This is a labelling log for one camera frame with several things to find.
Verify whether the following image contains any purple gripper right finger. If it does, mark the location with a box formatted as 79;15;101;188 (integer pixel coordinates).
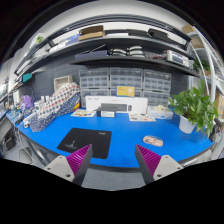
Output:
135;145;182;184

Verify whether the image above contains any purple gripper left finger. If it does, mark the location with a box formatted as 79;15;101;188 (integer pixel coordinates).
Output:
45;144;93;185

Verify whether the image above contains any black mouse pad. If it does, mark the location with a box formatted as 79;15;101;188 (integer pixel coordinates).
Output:
58;128;112;159

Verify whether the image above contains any flat picture card right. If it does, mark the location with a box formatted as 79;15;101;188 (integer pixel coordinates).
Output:
129;114;156;122

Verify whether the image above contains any flat picture card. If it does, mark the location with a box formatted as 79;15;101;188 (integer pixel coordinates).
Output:
71;109;96;117
129;114;156;122

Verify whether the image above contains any white box with stickers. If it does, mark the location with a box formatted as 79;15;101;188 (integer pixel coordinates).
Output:
147;105;173;119

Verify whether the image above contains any flat picture card left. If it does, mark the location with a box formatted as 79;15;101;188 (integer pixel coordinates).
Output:
71;109;96;117

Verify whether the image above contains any small black white box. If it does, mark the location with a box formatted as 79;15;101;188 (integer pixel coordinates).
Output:
96;109;115;118

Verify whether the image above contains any long white product box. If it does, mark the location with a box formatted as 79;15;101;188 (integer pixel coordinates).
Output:
85;96;148;114

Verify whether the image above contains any patterned fabric bundle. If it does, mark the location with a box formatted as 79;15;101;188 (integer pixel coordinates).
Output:
30;82;80;132

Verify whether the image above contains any green potted plant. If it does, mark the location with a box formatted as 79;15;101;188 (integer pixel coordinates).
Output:
169;80;218;137

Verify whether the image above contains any grey parts drawer cabinet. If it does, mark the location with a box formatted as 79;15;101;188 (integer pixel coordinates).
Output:
79;67;171;108

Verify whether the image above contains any yellow label card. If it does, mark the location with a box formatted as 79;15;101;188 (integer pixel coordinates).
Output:
116;86;135;97

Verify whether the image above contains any white device on shelf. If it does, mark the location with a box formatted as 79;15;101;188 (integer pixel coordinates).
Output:
166;50;189;67

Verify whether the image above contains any grey metal shelf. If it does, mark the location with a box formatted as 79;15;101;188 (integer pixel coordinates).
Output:
13;13;201;88

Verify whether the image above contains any cardboard box on shelf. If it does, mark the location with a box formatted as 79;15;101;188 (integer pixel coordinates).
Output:
78;25;105;41

